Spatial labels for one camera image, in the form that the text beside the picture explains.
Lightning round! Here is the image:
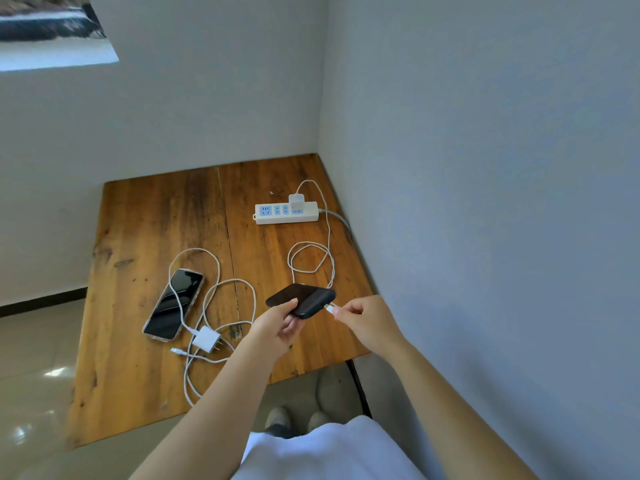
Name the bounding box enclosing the person's right hand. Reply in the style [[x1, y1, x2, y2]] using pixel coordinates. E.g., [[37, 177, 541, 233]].
[[333, 295, 410, 356]]

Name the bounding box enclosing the person's left hand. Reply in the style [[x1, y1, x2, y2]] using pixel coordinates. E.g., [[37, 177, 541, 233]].
[[245, 298, 301, 364]]

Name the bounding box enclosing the white charging cable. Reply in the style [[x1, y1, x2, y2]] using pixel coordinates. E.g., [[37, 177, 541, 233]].
[[287, 180, 342, 315], [167, 248, 258, 408]]

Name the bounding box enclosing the dark blue smartphone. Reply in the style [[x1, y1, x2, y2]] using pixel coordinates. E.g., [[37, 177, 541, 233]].
[[265, 283, 337, 321]]

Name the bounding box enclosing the person's right forearm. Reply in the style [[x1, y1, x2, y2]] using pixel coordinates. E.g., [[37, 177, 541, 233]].
[[371, 340, 540, 480]]

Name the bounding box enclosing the person's left forearm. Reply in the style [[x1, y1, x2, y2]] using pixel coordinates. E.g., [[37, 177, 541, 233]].
[[129, 339, 281, 480]]

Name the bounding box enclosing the black table leg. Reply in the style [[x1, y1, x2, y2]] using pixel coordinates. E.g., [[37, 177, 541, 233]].
[[345, 359, 374, 420]]

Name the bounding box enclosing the white power strip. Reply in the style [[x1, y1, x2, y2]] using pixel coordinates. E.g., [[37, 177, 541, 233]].
[[253, 201, 321, 226]]

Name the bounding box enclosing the black smartphone with clear case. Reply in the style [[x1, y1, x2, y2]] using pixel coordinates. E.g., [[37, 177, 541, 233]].
[[142, 268, 205, 343]]

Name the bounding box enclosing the grey shoe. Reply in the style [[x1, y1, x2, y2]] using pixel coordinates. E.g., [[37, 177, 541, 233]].
[[264, 407, 293, 431]]

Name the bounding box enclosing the person's white shirt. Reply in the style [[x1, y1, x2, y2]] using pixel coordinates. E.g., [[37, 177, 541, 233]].
[[242, 415, 427, 480]]

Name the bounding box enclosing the white power strip cord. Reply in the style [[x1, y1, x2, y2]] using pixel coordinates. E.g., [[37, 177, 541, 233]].
[[318, 209, 354, 233]]

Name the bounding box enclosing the wall picture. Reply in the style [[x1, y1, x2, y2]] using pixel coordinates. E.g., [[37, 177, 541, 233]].
[[0, 0, 120, 72]]

